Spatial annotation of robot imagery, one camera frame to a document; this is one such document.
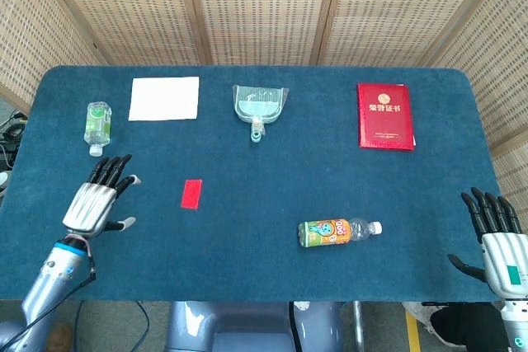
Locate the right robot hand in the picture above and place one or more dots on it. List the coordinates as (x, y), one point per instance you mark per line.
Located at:
(501, 253)

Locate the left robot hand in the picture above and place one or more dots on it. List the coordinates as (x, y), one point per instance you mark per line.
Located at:
(90, 203)

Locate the red rectangular block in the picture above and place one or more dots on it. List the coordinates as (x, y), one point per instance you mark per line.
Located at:
(191, 194)

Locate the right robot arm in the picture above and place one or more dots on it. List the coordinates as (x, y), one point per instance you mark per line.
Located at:
(515, 325)

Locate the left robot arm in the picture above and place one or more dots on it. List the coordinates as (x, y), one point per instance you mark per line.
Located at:
(39, 290)

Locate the clear bottle green label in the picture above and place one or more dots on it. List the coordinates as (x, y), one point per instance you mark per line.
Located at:
(98, 125)

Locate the white shoe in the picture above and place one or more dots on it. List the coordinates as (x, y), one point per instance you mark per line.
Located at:
(422, 317)

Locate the white paper sheet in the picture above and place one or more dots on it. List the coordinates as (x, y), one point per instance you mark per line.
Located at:
(164, 99)

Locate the orange label drink bottle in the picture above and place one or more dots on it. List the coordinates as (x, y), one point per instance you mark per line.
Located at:
(334, 233)

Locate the blue table cloth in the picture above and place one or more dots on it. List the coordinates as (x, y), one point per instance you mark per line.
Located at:
(264, 170)

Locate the red certificate book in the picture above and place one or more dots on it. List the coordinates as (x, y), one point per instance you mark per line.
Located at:
(385, 116)

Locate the clear teal dustpan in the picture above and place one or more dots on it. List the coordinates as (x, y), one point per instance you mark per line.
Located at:
(259, 105)

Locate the blue-grey robot torso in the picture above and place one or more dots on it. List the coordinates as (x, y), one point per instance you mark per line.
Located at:
(247, 327)

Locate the bamboo folding screen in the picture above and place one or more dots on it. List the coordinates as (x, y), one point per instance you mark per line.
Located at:
(264, 10)

